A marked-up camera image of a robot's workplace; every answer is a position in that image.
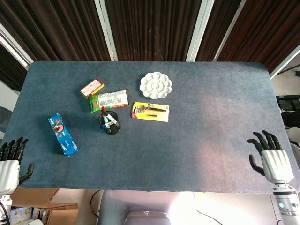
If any brown cardboard box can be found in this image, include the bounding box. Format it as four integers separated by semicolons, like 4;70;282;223
9;187;80;225

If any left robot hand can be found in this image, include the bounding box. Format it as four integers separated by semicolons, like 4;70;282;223
0;137;35;195

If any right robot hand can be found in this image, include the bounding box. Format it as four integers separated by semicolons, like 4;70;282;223
247;130;294;184

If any yellow razor blister pack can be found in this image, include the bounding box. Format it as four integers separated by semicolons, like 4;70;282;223
130;101;170;123

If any blue table cloth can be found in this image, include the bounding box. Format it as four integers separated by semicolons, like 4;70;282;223
0;60;300;194

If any white flower paint palette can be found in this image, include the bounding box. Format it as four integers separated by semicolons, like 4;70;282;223
139;72;173;99

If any black cable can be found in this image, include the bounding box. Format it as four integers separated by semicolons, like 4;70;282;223
90;189;101;218

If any green white snack package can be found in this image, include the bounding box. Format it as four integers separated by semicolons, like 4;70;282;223
88;89;130;113

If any black mesh pen holder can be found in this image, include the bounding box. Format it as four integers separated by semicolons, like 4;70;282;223
98;110;122;135

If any red-capped whiteboard marker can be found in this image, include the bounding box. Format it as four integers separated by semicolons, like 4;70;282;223
101;106;117;124

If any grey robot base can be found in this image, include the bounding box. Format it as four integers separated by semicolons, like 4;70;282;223
98;189;195;225

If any brown pink snack box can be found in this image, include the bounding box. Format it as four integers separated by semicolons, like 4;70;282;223
79;78;105;98

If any blue-capped whiteboard marker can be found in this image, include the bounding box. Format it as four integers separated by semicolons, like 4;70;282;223
99;121;115;130

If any blue Oreo cookie box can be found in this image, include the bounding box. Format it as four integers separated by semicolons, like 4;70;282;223
48;113;79;157

